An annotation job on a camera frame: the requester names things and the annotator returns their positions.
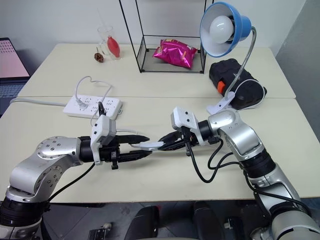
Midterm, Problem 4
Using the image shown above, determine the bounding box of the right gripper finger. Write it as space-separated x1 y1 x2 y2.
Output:
158 132 180 144
159 140 187 152

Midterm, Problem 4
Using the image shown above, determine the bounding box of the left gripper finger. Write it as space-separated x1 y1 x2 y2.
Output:
120 150 153 162
117 134 151 145

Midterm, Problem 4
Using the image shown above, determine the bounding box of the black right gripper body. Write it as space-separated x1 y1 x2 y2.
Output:
174 126 201 151

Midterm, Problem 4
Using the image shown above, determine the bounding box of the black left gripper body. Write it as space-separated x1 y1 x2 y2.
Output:
98 136 131 171

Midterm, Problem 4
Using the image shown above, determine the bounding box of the white lamp plug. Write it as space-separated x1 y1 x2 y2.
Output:
74 98 89 112

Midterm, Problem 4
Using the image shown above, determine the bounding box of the blue clip desk lamp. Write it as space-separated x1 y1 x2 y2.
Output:
199 1 259 116

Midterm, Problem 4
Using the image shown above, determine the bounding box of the white power strip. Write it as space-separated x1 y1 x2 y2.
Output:
62 94 124 121

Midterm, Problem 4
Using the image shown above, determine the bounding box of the dark rounded shape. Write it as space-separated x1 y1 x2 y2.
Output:
193 200 226 240
134 205 161 240

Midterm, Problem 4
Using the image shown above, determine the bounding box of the black tool case orange latch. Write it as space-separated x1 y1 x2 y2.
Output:
208 58 269 111

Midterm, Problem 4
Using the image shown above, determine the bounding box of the pink snack bag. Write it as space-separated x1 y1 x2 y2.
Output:
152 38 199 70

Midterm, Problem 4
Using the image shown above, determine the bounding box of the brown dried pod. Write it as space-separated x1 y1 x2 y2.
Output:
93 45 106 64

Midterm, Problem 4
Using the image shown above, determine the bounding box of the red bulb-shaped object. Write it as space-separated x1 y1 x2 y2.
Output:
106 35 122 60

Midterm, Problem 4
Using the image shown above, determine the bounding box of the clear glass cup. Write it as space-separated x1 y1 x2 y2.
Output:
97 25 124 62

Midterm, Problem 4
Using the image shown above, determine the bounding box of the white light bulb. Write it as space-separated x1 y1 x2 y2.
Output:
209 15 236 45

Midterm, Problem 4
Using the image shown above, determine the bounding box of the laptop with pink screen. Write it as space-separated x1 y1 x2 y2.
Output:
0 37 32 99

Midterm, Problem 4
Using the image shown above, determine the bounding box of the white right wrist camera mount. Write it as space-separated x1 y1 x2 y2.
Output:
170 106 200 136

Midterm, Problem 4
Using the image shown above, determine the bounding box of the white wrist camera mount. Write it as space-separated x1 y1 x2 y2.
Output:
90 115 117 166
170 106 200 136

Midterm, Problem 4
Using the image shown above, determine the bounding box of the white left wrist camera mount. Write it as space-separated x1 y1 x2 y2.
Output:
90 115 117 166

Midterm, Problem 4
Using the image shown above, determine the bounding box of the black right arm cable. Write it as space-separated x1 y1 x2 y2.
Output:
184 126 311 218

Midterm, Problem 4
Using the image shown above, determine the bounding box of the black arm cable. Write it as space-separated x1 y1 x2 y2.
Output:
47 100 108 202
184 126 311 218

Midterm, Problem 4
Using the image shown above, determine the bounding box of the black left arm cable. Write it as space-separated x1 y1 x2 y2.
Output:
47 100 108 202

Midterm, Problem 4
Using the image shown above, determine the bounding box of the black wire frame stand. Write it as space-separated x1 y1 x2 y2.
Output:
118 0 216 74

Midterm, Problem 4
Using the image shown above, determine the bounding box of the grey power strip cable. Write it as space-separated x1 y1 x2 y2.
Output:
9 97 70 108

